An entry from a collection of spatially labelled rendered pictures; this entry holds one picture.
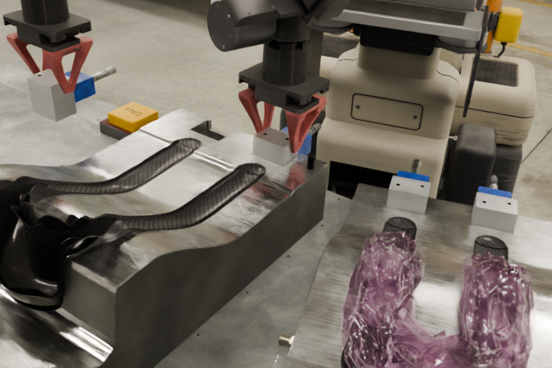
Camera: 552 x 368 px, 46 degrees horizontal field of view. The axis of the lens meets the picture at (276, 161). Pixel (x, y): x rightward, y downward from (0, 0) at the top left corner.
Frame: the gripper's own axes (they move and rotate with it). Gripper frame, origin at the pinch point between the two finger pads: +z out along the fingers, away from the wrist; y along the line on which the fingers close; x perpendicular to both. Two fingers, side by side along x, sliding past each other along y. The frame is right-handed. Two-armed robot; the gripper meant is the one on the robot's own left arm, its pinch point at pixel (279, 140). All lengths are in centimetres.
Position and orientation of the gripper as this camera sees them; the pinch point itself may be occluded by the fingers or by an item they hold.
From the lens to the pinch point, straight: 86.8
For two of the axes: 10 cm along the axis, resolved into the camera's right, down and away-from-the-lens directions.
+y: 8.1, 3.3, -4.8
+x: 5.8, -3.8, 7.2
